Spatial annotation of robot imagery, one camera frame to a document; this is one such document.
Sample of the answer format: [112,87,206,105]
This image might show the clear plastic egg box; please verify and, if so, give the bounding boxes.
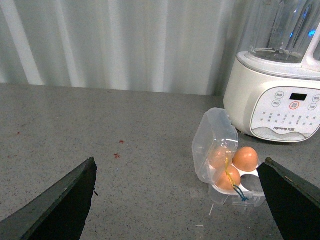
[192,108,266,207]

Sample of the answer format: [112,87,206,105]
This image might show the brown egg back right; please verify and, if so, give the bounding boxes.
[232,146,259,172]

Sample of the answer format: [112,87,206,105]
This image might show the brown egg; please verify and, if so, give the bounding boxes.
[215,165,241,191]
[208,146,232,169]
[232,146,259,172]

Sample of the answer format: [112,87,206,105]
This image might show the brown egg front left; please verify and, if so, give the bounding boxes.
[215,165,241,191]

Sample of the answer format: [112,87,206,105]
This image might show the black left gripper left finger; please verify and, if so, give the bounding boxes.
[0,157,98,240]

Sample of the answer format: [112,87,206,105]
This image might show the white Joyoung blender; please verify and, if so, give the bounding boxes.
[223,0,320,143]

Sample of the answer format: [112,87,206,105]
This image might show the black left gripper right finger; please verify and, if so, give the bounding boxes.
[257,157,320,240]

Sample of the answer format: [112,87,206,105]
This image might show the yellow blue rubber band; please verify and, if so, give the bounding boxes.
[225,158,249,202]

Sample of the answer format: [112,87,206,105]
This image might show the brown egg back left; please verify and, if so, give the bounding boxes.
[208,146,232,169]

